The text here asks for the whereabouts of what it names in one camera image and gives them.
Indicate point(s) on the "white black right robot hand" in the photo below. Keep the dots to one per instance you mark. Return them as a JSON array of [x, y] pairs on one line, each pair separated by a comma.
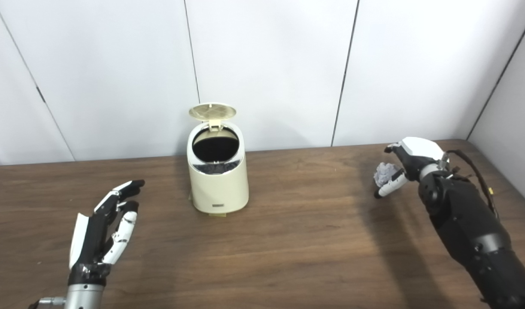
[[419, 150]]

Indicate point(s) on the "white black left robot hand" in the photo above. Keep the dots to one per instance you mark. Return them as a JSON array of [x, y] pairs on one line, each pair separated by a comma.
[[88, 240]]

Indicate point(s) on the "white paper ball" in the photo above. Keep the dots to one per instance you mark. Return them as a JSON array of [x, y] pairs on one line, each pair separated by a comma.
[[384, 172]]

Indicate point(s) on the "round cream bin lid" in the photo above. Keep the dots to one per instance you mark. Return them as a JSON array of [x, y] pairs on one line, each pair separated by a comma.
[[212, 111]]

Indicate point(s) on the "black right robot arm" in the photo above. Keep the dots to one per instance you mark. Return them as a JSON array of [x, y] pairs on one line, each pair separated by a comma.
[[468, 227]]

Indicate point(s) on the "cream-colored desktop bin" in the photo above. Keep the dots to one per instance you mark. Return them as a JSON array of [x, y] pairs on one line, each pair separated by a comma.
[[219, 189]]

